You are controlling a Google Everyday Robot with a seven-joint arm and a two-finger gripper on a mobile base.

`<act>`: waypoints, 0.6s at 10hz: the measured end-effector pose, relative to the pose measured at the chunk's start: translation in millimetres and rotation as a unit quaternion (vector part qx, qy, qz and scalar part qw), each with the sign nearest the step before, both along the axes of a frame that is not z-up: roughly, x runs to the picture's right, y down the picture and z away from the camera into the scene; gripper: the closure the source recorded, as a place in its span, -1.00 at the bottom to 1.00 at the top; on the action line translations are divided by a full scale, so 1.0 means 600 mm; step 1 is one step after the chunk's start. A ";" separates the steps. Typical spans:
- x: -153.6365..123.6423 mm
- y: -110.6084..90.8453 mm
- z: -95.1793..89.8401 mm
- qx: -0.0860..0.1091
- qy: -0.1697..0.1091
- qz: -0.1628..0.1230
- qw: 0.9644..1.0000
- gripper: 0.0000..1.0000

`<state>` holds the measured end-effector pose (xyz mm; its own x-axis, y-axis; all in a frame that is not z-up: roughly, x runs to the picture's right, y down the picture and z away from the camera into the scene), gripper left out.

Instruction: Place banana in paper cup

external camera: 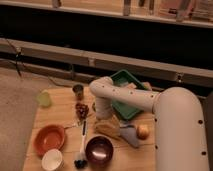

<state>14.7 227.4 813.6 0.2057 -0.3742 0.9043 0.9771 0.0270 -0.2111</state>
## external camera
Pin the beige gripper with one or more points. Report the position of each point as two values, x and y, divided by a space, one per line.
109 127

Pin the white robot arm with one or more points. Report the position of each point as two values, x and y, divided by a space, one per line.
180 135

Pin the white paper cup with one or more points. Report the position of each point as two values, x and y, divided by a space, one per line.
52 160

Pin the light green plastic cup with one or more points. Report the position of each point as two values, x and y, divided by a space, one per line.
44 99

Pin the grey cloth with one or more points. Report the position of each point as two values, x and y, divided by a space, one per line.
128 133

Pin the dark purple bowl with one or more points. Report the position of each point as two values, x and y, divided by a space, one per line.
99 151

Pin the green pepper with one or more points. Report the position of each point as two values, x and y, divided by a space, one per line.
94 106

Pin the red yellow apple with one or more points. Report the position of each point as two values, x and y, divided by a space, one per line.
143 132

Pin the dark red grapes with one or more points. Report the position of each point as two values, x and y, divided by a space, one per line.
82 110

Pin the wooden board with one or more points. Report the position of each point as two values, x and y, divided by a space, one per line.
62 112

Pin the green plastic tray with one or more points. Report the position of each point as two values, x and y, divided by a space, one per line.
125 80

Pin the orange bowl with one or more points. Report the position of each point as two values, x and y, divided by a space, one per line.
49 137

